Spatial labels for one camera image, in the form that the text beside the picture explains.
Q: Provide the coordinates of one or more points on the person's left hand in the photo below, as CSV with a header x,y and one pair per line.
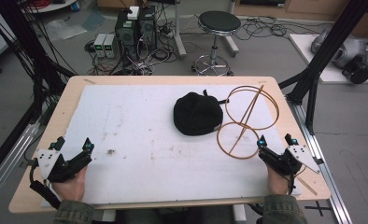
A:
x,y
70,189

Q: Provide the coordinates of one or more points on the black metal frame strut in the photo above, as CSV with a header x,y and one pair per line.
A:
x,y
20,37
325,53

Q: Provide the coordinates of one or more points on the black round stool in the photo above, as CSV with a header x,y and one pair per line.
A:
x,y
219,23

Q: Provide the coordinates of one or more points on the white table leg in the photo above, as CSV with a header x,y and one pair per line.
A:
x,y
232,42
179,31

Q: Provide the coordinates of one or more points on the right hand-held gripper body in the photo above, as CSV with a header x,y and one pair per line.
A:
x,y
280,163

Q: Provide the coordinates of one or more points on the small white box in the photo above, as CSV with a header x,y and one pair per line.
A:
x,y
133,12

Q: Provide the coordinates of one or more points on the black knit hat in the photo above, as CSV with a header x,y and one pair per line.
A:
x,y
197,115

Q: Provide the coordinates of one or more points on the black computer tower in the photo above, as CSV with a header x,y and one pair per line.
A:
x,y
148,28
127,34

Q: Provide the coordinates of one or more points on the round white table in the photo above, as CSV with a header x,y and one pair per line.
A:
x,y
53,4

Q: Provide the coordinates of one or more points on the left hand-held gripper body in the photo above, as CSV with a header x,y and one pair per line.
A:
x,y
53,166

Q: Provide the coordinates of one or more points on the white floor board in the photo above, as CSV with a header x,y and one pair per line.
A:
x,y
306,49

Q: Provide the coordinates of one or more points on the black device on board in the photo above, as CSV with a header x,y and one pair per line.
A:
x,y
359,72

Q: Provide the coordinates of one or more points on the aluminium rail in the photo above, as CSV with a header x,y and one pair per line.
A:
x,y
323,161
7,169

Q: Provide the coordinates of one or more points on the grey robot shell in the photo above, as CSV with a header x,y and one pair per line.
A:
x,y
350,46

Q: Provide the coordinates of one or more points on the thin wooden stick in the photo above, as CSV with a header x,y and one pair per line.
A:
x,y
307,186

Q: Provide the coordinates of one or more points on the grey power supply unit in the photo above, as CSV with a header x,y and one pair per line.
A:
x,y
99,45
109,46

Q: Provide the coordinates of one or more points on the person's right hand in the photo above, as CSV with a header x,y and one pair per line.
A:
x,y
278,184

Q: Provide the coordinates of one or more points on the clear plastic sheet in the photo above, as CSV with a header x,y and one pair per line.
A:
x,y
65,29

